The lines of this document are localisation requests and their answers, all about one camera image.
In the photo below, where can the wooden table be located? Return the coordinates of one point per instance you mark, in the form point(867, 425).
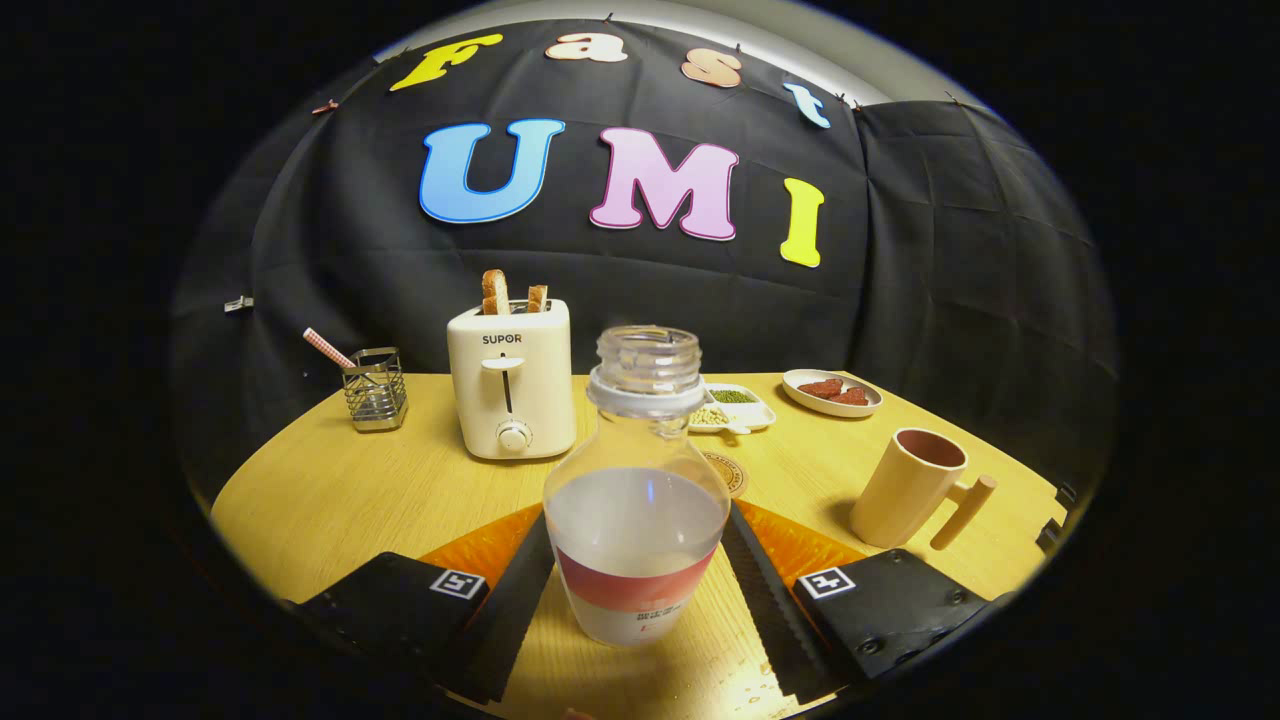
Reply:
point(350, 500)

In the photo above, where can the silver clip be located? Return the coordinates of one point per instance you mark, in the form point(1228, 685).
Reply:
point(238, 303)

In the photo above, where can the white round plate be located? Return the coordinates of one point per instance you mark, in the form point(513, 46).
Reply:
point(800, 395)

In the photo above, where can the round cork coaster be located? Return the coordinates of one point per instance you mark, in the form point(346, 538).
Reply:
point(732, 472)

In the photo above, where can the white divided dish with beans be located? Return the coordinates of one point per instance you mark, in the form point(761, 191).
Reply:
point(745, 410)

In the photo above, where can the pink clip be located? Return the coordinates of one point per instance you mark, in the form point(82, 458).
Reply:
point(325, 106)

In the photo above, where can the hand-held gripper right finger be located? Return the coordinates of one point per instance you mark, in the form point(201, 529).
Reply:
point(765, 600)

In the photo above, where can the pink striped straw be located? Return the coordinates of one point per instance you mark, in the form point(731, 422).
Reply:
point(326, 347)

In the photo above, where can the clear juice bottle red label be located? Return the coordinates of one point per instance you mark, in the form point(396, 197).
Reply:
point(635, 530)

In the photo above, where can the red meat piece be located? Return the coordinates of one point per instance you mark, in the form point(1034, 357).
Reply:
point(850, 397)
point(820, 388)

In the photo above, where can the toast slice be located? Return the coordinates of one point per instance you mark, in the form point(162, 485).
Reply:
point(495, 294)
point(537, 299)

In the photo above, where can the cream toaster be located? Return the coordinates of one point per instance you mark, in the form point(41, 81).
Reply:
point(510, 390)

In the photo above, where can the black backdrop cloth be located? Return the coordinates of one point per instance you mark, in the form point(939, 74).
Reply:
point(900, 250)

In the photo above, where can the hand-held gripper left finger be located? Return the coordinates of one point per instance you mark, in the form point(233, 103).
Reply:
point(515, 610)

